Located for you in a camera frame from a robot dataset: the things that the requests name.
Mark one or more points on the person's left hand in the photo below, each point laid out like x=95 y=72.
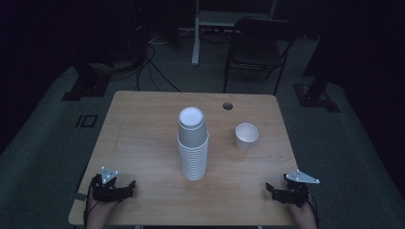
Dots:
x=100 y=208

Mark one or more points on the black stand with base plate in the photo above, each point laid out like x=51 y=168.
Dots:
x=87 y=84
x=315 y=95

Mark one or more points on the black folding chair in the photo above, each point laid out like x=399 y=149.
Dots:
x=258 y=47

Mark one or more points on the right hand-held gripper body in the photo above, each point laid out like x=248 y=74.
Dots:
x=297 y=191

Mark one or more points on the white metal desk frame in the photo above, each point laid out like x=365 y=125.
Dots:
x=203 y=22

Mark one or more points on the dark equipment rack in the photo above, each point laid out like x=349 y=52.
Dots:
x=138 y=31

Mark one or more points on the single white paper cup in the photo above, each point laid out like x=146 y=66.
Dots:
x=246 y=135

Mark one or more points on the stack of white paper cups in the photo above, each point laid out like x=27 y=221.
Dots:
x=193 y=152

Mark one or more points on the person's right hand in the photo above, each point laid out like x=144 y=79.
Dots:
x=302 y=211

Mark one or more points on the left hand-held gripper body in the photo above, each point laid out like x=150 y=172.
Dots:
x=106 y=191

